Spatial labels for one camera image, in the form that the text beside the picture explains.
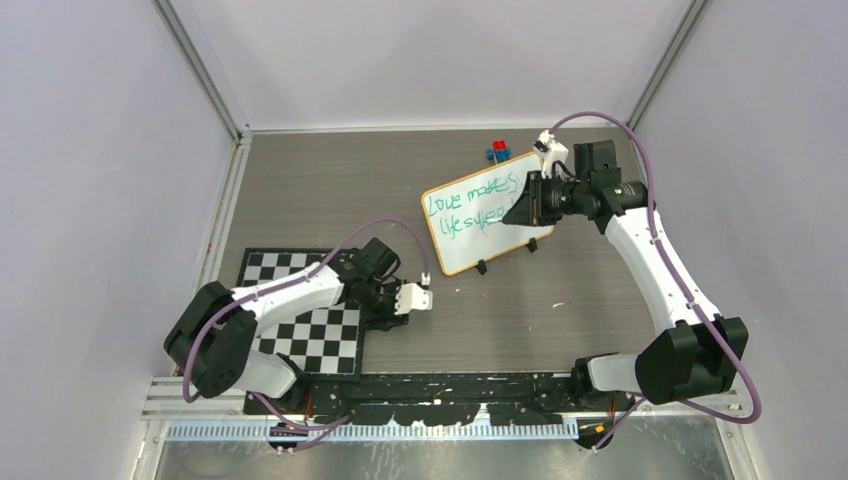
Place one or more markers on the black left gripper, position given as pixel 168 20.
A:
pixel 388 319

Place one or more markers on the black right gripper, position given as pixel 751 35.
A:
pixel 530 210

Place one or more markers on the yellow framed whiteboard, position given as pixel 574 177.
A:
pixel 456 214

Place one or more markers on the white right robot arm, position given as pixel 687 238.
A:
pixel 691 354

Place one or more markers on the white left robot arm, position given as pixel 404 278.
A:
pixel 292 325

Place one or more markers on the blue red toy car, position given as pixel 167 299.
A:
pixel 499 152

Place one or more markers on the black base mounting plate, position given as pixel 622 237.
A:
pixel 443 399

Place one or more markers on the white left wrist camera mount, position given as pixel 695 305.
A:
pixel 412 297

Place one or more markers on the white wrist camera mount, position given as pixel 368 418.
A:
pixel 553 154
pixel 412 297

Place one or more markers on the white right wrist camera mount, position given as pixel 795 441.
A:
pixel 553 154

